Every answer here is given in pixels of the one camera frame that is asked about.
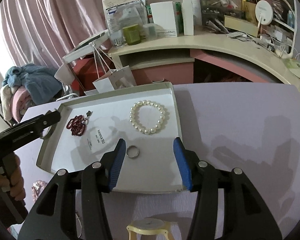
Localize blue fluffy blanket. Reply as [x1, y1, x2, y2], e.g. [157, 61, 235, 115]
[2, 63, 63, 105]

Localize red storage box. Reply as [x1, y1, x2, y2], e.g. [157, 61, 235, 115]
[71, 58, 114, 96]

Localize green glass jar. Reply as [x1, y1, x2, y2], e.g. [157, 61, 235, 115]
[122, 24, 141, 46]

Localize person's left hand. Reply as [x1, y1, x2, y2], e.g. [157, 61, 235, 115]
[0, 154, 26, 201]

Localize white shallow tray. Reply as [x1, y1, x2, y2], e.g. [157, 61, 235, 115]
[36, 81, 188, 195]

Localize round white mirror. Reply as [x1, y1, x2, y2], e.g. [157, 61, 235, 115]
[255, 0, 273, 29]

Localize tall narrow white box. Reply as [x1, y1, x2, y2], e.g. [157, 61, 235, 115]
[181, 0, 194, 36]

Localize large white box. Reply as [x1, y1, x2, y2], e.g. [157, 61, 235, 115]
[150, 1, 179, 37]

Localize white paper shopping bag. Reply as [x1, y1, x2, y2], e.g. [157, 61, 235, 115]
[91, 42, 138, 94]

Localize white pearl bracelet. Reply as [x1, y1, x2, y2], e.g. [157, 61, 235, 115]
[129, 100, 167, 136]

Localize white lotion bottle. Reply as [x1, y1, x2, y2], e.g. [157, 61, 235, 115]
[191, 0, 203, 26]

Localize dark red bead bracelet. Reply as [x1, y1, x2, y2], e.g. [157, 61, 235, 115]
[65, 110, 93, 137]

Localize silver black ring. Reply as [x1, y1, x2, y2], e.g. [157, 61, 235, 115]
[125, 144, 141, 159]

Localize pink curtain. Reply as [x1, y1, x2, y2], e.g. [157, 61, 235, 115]
[0, 0, 106, 67]

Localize pink rolled blanket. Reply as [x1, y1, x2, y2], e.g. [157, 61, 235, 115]
[11, 86, 32, 123]

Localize curved cream desk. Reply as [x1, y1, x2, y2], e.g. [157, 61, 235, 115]
[108, 32, 300, 93]

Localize plastic wrapped carton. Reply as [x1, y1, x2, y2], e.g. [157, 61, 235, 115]
[102, 0, 148, 47]

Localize white wall shelf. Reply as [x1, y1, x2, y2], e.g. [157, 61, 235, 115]
[249, 0, 298, 59]

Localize pink bead bracelet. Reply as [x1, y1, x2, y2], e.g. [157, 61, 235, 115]
[31, 179, 49, 203]

